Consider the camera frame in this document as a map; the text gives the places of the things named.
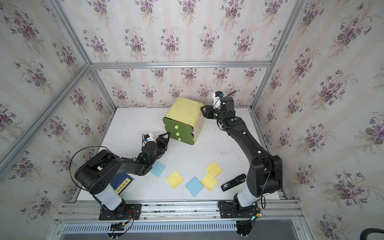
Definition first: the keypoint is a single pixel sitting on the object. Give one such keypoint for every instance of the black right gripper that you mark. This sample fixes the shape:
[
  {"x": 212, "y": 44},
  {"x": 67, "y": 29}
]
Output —
[{"x": 208, "y": 109}]

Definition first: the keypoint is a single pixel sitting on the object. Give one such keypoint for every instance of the yellow sticky note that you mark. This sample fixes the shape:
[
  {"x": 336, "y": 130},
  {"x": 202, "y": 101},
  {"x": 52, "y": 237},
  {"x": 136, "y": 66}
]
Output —
[
  {"x": 214, "y": 169},
  {"x": 175, "y": 179},
  {"x": 209, "y": 182}
]

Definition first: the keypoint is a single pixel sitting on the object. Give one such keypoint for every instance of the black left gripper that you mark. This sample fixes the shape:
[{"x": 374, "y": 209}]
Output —
[{"x": 164, "y": 144}]

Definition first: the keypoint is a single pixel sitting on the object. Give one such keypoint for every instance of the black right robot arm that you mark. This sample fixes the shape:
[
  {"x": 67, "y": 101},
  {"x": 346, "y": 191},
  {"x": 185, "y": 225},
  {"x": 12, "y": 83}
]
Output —
[{"x": 265, "y": 174}]

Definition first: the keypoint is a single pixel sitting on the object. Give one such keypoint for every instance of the yellow sticky note upper right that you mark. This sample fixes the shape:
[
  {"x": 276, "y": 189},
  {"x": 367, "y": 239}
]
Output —
[{"x": 214, "y": 169}]

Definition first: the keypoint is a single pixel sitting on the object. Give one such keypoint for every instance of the blue sticky note left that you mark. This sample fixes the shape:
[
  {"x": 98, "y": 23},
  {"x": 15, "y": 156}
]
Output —
[{"x": 157, "y": 168}]

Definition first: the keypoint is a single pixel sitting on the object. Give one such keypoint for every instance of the blue sticky note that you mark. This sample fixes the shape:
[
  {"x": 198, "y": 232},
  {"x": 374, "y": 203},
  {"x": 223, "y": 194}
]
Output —
[
  {"x": 157, "y": 168},
  {"x": 194, "y": 186}
]

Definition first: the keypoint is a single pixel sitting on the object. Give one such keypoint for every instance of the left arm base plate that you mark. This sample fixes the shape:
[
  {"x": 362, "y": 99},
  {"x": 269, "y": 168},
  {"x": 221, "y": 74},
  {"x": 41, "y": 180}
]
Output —
[{"x": 122, "y": 212}]

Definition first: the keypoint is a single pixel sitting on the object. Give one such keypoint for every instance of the green three-drawer cabinet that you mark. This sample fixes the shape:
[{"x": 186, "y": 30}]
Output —
[{"x": 180, "y": 119}]

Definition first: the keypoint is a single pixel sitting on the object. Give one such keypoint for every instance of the black stapler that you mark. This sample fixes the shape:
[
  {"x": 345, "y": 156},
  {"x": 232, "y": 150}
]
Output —
[{"x": 233, "y": 183}]

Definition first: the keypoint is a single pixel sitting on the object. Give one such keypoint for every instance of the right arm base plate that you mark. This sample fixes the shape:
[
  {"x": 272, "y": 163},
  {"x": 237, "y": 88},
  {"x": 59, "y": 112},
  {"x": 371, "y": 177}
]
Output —
[{"x": 231, "y": 210}]

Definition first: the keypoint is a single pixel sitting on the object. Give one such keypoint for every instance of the blue sticky note lower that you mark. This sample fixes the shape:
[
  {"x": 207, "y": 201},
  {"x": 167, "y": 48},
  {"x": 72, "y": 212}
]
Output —
[{"x": 194, "y": 186}]

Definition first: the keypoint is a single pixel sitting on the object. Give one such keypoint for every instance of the dark blue book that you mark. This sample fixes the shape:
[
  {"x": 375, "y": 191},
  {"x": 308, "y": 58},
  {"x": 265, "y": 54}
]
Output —
[{"x": 123, "y": 181}]

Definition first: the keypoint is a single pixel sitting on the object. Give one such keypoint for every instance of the small circuit board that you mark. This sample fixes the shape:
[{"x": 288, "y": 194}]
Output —
[{"x": 117, "y": 227}]

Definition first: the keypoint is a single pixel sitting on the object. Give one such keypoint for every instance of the yellow sticky note left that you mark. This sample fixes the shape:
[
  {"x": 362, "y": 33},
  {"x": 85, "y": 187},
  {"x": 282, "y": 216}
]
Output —
[{"x": 175, "y": 179}]

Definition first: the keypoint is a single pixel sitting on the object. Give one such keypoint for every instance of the pink sticky note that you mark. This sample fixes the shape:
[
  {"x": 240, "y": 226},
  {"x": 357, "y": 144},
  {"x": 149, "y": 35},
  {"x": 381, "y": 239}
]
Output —
[{"x": 197, "y": 127}]

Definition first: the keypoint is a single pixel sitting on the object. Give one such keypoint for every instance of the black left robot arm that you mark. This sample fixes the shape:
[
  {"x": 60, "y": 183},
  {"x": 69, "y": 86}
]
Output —
[{"x": 97, "y": 174}]

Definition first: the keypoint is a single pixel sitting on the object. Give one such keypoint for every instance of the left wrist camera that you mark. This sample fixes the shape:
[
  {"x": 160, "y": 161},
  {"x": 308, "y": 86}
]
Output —
[{"x": 146, "y": 138}]

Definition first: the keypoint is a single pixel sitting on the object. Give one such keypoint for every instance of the yellow sticky note lower right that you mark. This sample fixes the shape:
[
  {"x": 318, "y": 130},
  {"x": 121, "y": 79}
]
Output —
[{"x": 209, "y": 182}]

